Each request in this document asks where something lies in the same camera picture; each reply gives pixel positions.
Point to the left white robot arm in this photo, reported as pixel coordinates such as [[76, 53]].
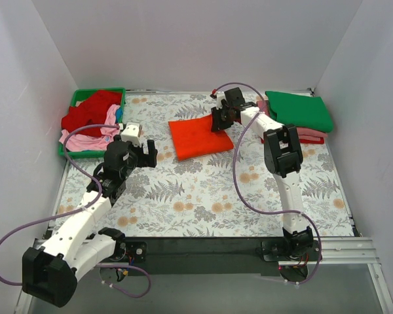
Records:
[[52, 271]]

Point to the blue garment in bin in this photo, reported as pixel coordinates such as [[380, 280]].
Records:
[[119, 115]]

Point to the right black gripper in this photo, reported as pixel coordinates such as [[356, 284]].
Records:
[[221, 117]]

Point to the folded green t shirt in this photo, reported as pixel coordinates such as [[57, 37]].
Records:
[[301, 111]]

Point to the pink t shirt in bin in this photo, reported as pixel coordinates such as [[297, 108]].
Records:
[[96, 138]]

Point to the red t shirt in bin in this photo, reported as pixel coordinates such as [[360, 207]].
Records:
[[92, 110]]

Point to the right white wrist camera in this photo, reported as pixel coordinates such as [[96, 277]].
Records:
[[219, 97]]

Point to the folded red t shirt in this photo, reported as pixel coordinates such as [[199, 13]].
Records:
[[311, 140]]

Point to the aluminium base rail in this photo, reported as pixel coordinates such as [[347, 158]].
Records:
[[295, 259]]

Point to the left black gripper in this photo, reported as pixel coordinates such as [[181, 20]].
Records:
[[143, 156]]

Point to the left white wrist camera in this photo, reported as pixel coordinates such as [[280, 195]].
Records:
[[131, 132]]

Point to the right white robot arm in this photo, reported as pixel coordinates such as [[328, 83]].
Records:
[[283, 159]]

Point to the orange t shirt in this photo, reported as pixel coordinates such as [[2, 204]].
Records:
[[193, 138]]

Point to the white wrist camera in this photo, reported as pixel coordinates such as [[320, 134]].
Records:
[[131, 132], [219, 97]]

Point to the folded dusty pink t shirt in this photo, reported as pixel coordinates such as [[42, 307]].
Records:
[[300, 130]]

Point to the green plastic bin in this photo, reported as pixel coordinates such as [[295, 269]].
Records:
[[77, 98]]

